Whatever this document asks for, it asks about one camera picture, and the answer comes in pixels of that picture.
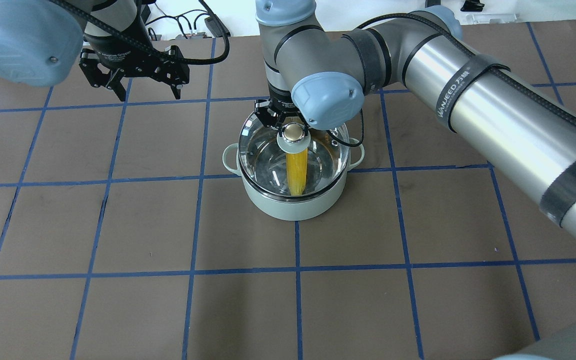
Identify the pale green cooking pot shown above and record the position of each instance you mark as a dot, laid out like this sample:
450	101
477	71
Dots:
268	189

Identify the glass pot lid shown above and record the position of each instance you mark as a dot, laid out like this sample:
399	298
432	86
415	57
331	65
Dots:
254	134

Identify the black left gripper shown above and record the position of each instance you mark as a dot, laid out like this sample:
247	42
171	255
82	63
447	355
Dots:
119	58

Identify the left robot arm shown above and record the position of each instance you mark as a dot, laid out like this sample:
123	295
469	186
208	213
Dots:
41	39

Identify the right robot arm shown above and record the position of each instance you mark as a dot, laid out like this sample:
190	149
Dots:
527	137

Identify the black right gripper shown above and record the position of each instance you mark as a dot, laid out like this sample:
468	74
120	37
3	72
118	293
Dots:
281	103

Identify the yellow corn cob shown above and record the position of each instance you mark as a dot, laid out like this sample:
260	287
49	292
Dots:
296	172

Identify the black power adapter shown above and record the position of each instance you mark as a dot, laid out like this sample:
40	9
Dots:
215	26

